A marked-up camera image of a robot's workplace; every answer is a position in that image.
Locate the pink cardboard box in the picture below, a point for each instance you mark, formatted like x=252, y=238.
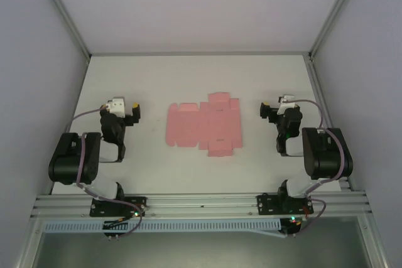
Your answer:
x=204, y=123

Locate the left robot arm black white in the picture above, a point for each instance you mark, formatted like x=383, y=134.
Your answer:
x=69, y=158

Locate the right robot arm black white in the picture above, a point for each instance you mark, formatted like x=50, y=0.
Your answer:
x=326, y=155

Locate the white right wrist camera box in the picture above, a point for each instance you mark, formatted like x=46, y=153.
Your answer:
x=282, y=108

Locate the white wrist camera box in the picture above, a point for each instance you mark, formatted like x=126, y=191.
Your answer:
x=117, y=106
x=282, y=108

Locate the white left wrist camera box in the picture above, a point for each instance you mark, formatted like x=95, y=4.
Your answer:
x=117, y=106

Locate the aluminium side rail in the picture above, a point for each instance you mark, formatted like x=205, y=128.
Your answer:
x=317, y=92

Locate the aluminium back rail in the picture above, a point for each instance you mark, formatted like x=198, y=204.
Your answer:
x=201, y=53

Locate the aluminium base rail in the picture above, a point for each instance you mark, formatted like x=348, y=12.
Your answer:
x=201, y=202

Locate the aluminium frame post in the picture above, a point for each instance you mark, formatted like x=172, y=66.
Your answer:
x=67, y=17
x=29, y=243
x=336, y=13
x=372, y=243

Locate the aluminium lower frame post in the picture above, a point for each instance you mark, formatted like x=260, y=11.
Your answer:
x=372, y=243
x=29, y=243

